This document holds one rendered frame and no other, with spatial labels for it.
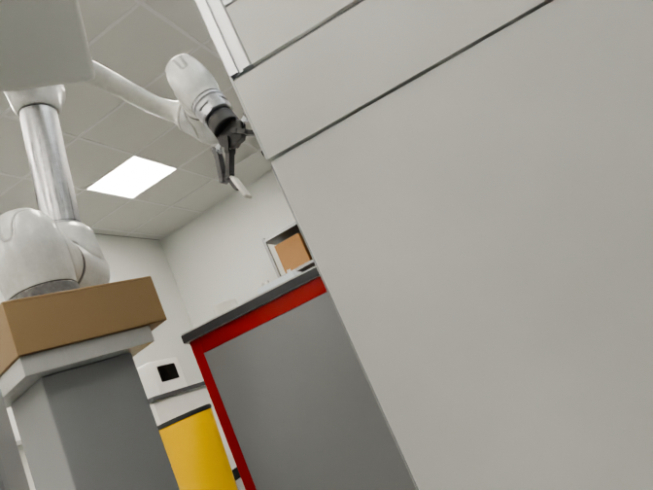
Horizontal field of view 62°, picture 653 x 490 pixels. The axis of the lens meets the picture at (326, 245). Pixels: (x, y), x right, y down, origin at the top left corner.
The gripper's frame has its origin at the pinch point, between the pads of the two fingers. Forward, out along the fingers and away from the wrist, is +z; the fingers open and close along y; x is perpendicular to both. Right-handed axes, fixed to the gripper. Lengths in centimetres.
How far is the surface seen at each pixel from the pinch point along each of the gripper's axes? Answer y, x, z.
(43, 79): 7, -70, 6
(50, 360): -46, -38, 14
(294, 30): 31, -45, 10
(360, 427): -26, 15, 60
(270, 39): 28, -46, 9
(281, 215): -142, 418, -163
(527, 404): 22, -45, 69
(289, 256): -147, 373, -107
